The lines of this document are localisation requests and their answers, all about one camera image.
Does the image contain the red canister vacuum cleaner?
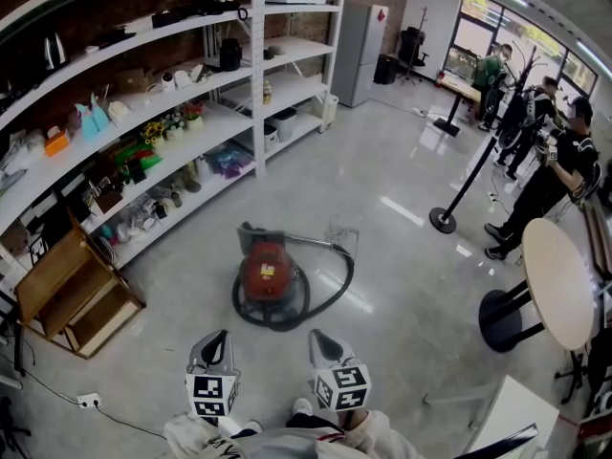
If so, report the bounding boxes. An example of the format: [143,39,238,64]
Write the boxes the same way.
[231,253,356,333]

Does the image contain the pale flowers pot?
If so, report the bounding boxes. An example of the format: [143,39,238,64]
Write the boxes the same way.
[164,112,186,141]

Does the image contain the sunflower pot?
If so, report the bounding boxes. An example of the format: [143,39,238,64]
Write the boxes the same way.
[141,120,167,150]

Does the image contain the person's right forearm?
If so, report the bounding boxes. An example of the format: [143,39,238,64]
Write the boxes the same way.
[334,408,425,459]

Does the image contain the metal vacuum wand with nozzle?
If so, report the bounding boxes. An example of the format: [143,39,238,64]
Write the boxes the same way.
[281,234,354,257]

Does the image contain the blue spray bottle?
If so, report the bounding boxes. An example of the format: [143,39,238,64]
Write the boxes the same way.
[90,94,112,136]
[75,102,99,142]

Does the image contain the narrow white metal shelf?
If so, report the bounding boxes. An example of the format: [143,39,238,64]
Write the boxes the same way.
[200,0,350,179]

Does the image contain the person's left forearm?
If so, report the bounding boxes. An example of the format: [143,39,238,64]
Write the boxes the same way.
[164,411,226,459]

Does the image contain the red flowers pot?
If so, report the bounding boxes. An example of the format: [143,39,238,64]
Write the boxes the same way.
[181,100,206,131]

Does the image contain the cardboard box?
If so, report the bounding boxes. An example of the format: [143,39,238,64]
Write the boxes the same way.
[115,68,154,95]

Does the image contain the black jar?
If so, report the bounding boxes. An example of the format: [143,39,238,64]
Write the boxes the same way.
[218,37,244,73]

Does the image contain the person's white hooded top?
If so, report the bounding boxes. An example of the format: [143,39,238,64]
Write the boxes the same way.
[209,426,355,459]

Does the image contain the steel kettle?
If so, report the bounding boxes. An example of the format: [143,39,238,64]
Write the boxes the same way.
[43,32,69,71]

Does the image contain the black coat rack stand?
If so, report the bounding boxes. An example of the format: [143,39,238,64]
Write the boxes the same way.
[428,44,549,234]

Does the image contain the purple plastic bag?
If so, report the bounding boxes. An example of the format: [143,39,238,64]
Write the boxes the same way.
[208,146,253,180]

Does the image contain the silver refrigerator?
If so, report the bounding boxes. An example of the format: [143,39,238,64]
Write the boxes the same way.
[330,1,391,109]

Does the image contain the orange tissue box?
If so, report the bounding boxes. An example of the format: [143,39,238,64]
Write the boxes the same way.
[44,130,72,157]

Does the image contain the black office chair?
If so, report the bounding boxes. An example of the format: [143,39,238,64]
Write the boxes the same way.
[398,26,430,85]

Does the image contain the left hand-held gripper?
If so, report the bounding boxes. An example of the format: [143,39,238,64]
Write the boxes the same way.
[185,328,240,420]

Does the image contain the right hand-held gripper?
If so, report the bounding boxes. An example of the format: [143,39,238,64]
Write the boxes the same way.
[308,327,373,413]

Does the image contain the white desk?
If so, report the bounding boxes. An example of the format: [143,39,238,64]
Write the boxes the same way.
[466,375,560,459]

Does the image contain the grey cable bundle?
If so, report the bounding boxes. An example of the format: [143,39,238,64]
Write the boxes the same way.
[324,217,361,248]

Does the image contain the small white backpack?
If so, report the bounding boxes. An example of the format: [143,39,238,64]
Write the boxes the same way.
[107,100,133,124]

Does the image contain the round beige table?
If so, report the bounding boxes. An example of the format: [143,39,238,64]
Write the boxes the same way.
[478,217,597,353]

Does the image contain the person's legs black trousers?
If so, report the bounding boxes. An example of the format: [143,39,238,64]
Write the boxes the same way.
[229,412,339,442]

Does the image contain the black framed window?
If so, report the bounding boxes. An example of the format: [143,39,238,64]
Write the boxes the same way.
[444,0,599,99]

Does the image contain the wooden step cabinet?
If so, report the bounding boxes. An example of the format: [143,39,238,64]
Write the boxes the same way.
[13,208,147,361]

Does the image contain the white plastic bag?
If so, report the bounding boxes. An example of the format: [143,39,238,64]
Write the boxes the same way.
[0,129,47,181]

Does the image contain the large white bin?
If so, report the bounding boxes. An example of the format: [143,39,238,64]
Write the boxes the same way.
[268,107,298,142]

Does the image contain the wide white metal shelf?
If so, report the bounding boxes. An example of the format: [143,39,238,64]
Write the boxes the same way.
[0,0,269,276]

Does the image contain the black swivel chair base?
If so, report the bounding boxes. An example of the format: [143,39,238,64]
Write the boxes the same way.
[554,349,594,405]

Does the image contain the black power cable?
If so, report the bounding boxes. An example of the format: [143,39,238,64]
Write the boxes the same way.
[95,403,168,442]

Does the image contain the black waste bin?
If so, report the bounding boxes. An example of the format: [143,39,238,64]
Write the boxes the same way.
[372,54,398,85]

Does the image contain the black bag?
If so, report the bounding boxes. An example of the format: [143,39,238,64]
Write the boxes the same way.
[151,0,250,29]

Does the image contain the green snack packet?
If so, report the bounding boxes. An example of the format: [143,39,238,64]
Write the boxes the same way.
[114,143,164,176]

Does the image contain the white air purifier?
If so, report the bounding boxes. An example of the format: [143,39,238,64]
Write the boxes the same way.
[317,93,339,132]

